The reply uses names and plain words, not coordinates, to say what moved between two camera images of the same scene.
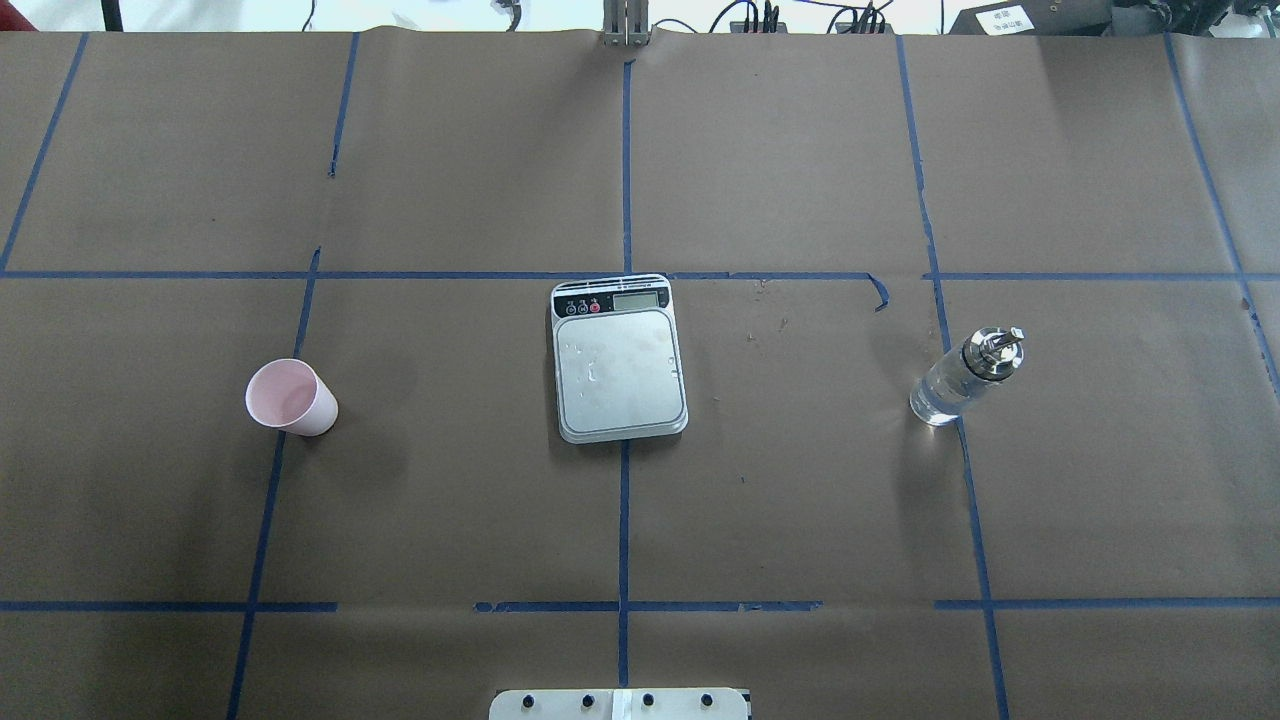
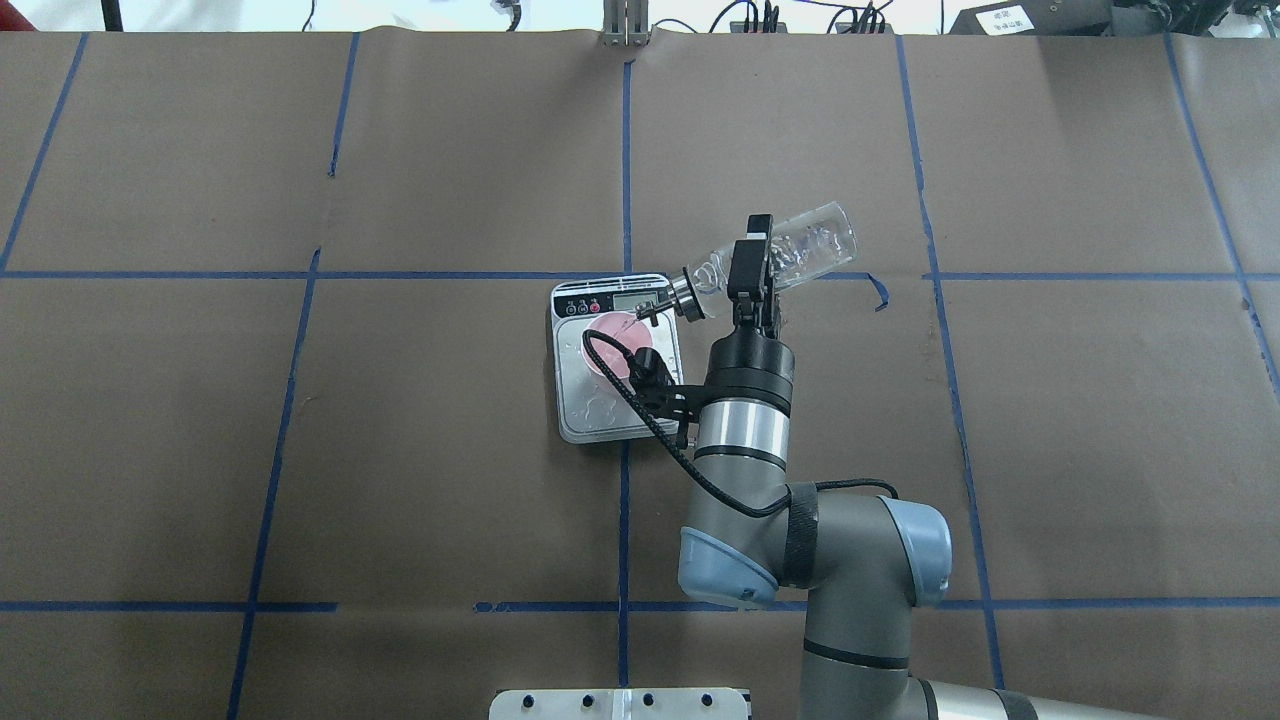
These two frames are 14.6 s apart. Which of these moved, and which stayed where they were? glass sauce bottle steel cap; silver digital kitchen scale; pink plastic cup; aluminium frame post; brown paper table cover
Moved: glass sauce bottle steel cap; pink plastic cup
Stayed: aluminium frame post; silver digital kitchen scale; brown paper table cover
